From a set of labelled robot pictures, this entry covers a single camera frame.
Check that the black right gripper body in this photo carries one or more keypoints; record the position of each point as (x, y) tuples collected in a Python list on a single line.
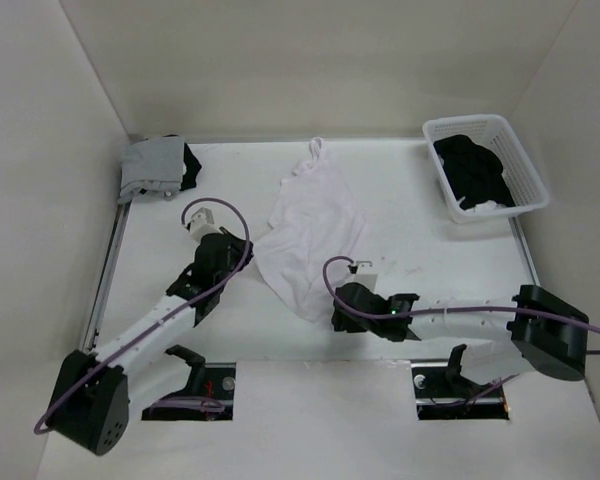
[(343, 322)]

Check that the white tank top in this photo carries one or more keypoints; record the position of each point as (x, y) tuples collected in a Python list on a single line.
[(314, 218)]

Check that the black tank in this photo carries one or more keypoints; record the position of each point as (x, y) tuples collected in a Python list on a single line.
[(474, 173), (192, 166)]

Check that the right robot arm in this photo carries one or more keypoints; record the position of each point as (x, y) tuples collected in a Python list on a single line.
[(536, 332)]

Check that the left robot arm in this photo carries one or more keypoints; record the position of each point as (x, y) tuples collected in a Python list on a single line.
[(96, 394)]

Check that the folded black tank top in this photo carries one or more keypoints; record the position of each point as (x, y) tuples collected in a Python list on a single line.
[(192, 166)]

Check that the folded grey tank top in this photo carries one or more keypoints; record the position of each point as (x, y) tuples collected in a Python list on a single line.
[(154, 167)]

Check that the white garment in basket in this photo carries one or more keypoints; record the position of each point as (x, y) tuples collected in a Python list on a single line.
[(484, 207)]

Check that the white plastic laundry basket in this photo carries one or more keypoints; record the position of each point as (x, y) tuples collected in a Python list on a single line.
[(493, 132)]

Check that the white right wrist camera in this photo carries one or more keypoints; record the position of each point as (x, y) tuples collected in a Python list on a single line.
[(364, 273)]

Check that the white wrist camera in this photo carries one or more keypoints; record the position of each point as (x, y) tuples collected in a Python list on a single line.
[(364, 273), (200, 224)]

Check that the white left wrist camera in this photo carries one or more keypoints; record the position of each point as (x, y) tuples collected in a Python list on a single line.
[(200, 224)]

